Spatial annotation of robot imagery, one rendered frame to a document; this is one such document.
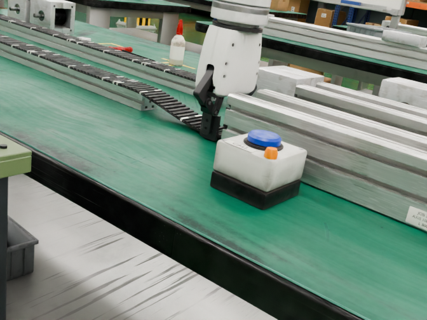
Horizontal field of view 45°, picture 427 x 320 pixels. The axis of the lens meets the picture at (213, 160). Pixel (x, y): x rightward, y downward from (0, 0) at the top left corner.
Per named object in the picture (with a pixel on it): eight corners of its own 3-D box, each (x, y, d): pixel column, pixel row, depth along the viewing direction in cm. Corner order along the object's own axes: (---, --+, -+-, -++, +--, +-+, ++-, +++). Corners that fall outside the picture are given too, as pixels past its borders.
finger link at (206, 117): (208, 93, 78) (201, 134, 81) (194, 94, 76) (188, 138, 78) (224, 98, 77) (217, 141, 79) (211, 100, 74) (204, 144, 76)
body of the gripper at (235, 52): (239, 15, 81) (227, 85, 85) (197, 13, 74) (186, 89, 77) (278, 24, 77) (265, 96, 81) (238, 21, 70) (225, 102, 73)
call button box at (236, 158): (208, 186, 62) (216, 136, 60) (254, 171, 69) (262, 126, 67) (262, 211, 58) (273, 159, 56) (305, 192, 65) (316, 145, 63)
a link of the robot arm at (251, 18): (237, 1, 81) (234, 21, 82) (201, -3, 74) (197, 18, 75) (282, 9, 76) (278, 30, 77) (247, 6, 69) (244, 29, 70)
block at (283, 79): (237, 119, 93) (246, 67, 90) (274, 112, 103) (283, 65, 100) (279, 134, 88) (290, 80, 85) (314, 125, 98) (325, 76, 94)
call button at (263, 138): (239, 146, 61) (241, 131, 60) (258, 141, 64) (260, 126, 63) (267, 157, 58) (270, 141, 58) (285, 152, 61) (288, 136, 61)
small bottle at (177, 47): (178, 66, 134) (184, 21, 130) (166, 64, 135) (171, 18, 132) (184, 65, 138) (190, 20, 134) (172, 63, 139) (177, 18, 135)
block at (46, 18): (22, 28, 157) (23, -5, 153) (53, 28, 165) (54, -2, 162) (42, 34, 151) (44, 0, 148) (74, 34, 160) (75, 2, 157)
